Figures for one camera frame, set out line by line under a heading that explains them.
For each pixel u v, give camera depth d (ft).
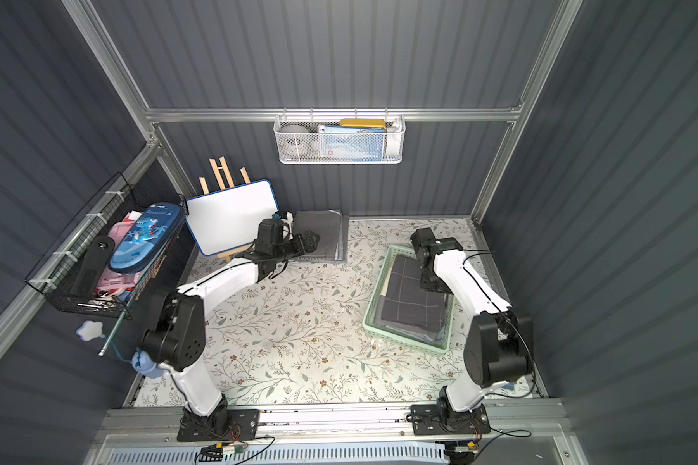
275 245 2.43
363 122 2.92
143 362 2.47
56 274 2.00
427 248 2.06
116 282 2.15
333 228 3.85
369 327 2.71
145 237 2.19
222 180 3.01
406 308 2.98
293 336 2.92
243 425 2.42
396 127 2.90
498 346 1.47
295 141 2.72
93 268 2.10
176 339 1.58
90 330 2.15
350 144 2.83
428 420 2.42
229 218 3.08
